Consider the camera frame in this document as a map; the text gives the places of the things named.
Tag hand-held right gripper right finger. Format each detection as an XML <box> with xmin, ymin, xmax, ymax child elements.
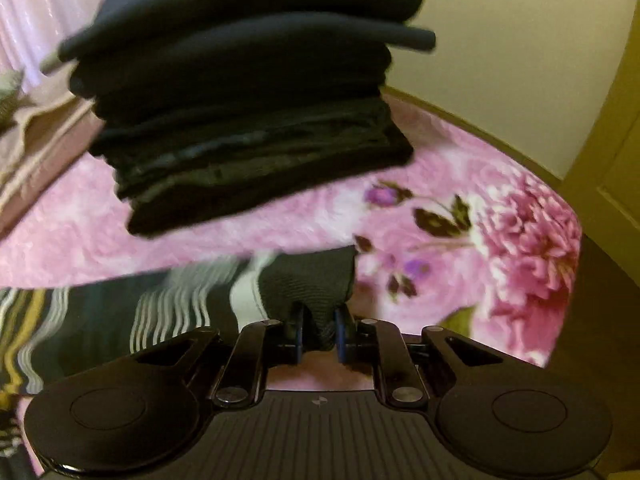
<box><xmin>334</xmin><ymin>305</ymin><xmax>504</xmax><ymax>407</ymax></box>

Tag grey cushion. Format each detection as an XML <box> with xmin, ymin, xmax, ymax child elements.
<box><xmin>0</xmin><ymin>66</ymin><xmax>27</xmax><ymax>130</ymax></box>

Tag striped knit garment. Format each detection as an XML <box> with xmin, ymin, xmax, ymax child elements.
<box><xmin>0</xmin><ymin>247</ymin><xmax>357</xmax><ymax>466</ymax></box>

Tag pink floral blanket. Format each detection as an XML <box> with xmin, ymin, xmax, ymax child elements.
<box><xmin>0</xmin><ymin>85</ymin><xmax>584</xmax><ymax>396</ymax></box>

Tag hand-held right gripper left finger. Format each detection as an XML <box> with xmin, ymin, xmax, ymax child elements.
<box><xmin>127</xmin><ymin>303</ymin><xmax>307</xmax><ymax>408</ymax></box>

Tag beige bedding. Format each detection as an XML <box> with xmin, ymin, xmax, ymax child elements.
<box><xmin>0</xmin><ymin>91</ymin><xmax>97</xmax><ymax>239</ymax></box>

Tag stack of dark folded clothes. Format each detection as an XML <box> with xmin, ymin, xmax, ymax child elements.
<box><xmin>40</xmin><ymin>0</ymin><xmax>438</xmax><ymax>239</ymax></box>

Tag yellow door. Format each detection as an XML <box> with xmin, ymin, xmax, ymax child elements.
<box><xmin>559</xmin><ymin>42</ymin><xmax>640</xmax><ymax>323</ymax></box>

